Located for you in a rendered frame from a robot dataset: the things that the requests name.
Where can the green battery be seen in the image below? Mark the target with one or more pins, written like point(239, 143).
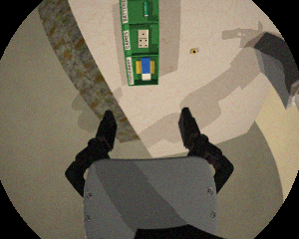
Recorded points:
point(146, 8)

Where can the green divided tray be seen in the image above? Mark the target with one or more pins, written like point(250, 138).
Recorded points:
point(130, 34)

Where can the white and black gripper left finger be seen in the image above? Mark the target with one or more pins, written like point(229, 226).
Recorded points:
point(98, 148)

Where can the yellow block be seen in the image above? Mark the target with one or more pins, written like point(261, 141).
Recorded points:
point(139, 67)

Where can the white domino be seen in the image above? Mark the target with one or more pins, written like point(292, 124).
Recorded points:
point(143, 38)

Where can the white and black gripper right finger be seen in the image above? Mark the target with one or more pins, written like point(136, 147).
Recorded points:
point(198, 145)

